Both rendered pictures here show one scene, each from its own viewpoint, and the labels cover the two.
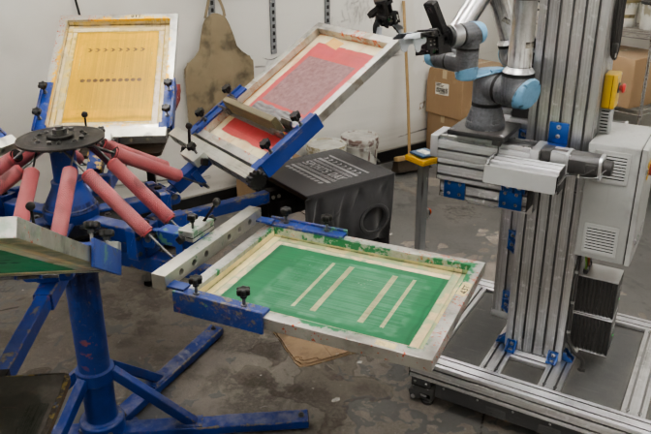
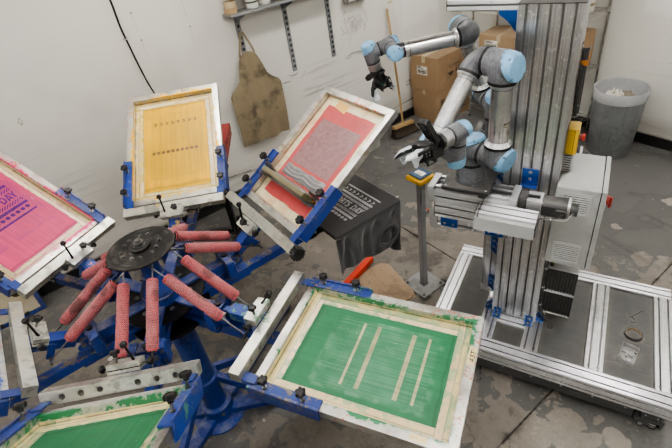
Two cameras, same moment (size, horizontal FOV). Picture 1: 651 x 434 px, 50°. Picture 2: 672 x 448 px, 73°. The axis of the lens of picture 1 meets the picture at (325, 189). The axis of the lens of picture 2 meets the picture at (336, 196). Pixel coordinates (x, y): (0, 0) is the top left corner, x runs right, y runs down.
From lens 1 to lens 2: 0.91 m
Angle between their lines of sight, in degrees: 13
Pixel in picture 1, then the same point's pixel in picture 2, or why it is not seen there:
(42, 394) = not seen: outside the picture
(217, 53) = (253, 81)
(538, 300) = (516, 284)
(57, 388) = not seen: outside the picture
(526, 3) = (503, 93)
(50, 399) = not seen: outside the picture
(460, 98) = (436, 77)
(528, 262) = (508, 261)
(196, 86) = (242, 108)
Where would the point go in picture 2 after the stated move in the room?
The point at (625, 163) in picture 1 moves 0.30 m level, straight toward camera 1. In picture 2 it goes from (587, 201) to (589, 244)
